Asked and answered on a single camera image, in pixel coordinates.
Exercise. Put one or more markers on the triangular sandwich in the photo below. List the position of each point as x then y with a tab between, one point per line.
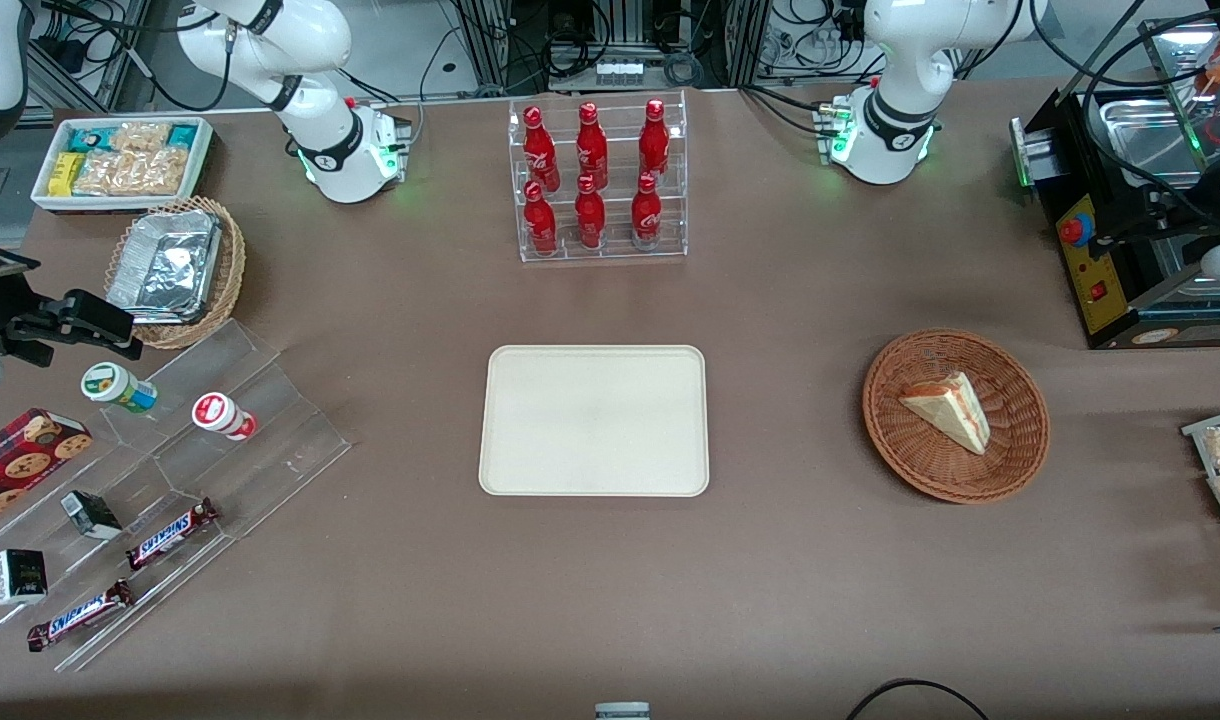
955	410

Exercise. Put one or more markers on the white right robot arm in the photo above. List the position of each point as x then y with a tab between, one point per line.
320	40

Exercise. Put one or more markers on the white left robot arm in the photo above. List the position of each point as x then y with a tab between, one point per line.
900	60

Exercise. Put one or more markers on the wicker basket with foil trays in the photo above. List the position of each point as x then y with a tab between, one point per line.
232	270

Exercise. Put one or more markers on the beige rectangular tray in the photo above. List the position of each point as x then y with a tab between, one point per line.
594	420

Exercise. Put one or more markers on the round brown wicker basket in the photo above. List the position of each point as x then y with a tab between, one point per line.
930	450

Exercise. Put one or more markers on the grey metal snack tray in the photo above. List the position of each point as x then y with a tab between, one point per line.
1195	430

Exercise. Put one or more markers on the green lid yogurt cup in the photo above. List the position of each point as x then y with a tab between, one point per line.
117	387

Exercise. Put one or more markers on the stack of foil trays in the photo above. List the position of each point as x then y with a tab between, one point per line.
165	265

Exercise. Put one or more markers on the yellow snack pack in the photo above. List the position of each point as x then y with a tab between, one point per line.
66	174

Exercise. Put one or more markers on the clear bag of crackers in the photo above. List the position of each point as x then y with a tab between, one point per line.
140	138
130	173

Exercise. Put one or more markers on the red lid yogurt cup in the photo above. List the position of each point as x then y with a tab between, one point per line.
223	415

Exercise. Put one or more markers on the red tartan cookie box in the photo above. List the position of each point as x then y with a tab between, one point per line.
20	460

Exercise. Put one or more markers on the teal snack pack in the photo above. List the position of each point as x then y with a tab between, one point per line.
89	139
182	136

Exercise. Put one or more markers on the small black box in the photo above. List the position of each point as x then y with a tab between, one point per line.
20	576
90	513

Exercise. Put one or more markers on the white rectangular snack bin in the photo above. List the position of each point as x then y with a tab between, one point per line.
202	150

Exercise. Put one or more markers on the clear acrylic stepped display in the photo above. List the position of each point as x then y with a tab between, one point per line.
270	440

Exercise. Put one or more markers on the Snickers chocolate bar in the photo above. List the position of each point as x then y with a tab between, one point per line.
170	534
80	615

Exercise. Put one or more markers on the red cola bottle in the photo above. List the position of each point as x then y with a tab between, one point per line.
540	222
647	215
590	218
592	145
540	150
654	140

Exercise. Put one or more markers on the clear acrylic bottle rack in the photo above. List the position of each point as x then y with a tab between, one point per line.
600	250

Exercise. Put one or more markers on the white power strip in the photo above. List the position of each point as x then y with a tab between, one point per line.
622	72

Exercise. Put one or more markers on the grey object at table edge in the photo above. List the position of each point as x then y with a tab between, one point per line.
622	712

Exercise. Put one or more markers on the black heating machine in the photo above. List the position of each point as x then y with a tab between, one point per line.
1120	280

